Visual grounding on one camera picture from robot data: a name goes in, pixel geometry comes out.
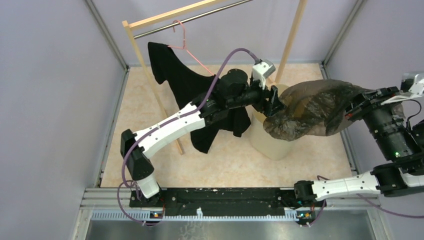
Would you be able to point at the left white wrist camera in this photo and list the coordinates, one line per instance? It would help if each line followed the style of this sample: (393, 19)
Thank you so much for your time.
(261, 71)

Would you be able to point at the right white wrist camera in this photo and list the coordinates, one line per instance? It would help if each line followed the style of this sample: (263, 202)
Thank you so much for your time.
(409, 86)

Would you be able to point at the wooden clothes rack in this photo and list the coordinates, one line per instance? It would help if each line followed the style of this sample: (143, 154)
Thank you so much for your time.
(130, 27)

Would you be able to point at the black t-shirt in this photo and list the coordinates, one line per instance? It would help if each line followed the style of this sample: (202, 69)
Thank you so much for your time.
(186, 85)

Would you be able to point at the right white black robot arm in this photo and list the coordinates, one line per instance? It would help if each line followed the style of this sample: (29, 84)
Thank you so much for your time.
(400, 144)

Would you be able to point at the dark translucent trash bag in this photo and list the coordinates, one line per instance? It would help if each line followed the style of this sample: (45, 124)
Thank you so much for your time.
(313, 108)

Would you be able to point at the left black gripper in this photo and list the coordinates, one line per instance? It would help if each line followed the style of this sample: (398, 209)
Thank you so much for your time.
(273, 105)

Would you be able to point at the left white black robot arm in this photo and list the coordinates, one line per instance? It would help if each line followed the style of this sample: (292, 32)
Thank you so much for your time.
(203, 112)

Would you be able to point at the beige plastic trash bin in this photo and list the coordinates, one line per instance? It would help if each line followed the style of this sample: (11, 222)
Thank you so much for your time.
(260, 140)

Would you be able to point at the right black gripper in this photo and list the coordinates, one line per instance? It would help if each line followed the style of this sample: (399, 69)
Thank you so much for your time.
(357, 107)

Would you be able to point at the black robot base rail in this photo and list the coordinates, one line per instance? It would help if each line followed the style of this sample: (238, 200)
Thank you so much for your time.
(229, 202)

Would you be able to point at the metal hanging rod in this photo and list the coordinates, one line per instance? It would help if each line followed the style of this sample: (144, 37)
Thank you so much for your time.
(211, 12)

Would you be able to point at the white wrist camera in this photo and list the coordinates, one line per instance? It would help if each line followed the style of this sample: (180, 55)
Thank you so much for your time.
(409, 86)
(261, 71)

